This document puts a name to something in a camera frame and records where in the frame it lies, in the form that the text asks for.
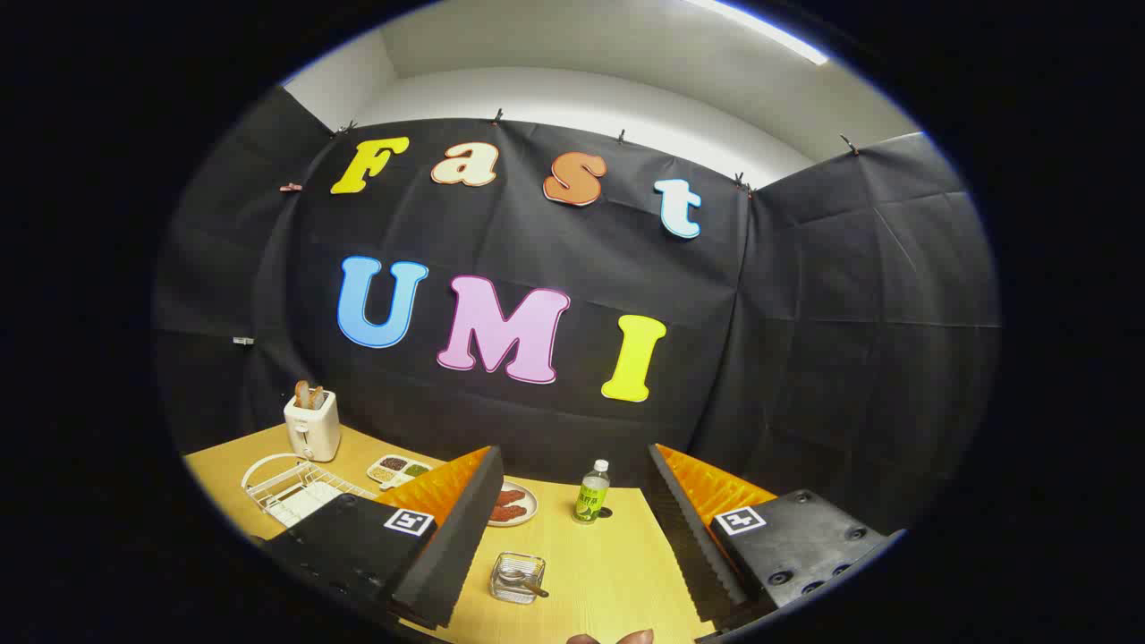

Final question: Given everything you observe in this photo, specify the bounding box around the white wire dish rack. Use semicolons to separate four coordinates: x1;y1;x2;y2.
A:
241;453;381;529

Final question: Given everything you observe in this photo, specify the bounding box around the white divided snack tray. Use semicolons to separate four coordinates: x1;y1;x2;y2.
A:
368;454;434;491

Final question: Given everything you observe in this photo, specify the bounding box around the metal wire basket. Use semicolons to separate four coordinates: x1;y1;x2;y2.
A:
489;552;547;605

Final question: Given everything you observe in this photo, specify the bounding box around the green label drink bottle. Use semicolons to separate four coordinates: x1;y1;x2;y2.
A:
572;460;612;525

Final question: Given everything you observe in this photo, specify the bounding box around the white oval dish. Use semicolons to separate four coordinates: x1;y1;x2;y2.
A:
488;481;539;528

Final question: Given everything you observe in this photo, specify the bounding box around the black backdrop cloth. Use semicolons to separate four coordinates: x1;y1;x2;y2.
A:
152;85;1001;538

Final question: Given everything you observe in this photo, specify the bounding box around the white toaster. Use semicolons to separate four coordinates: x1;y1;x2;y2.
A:
284;389;342;463

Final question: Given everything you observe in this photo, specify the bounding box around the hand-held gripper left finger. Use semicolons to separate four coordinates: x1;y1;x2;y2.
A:
259;445;506;631

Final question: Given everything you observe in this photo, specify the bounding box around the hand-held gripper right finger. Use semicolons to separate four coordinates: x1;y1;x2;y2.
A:
646;444;904;631

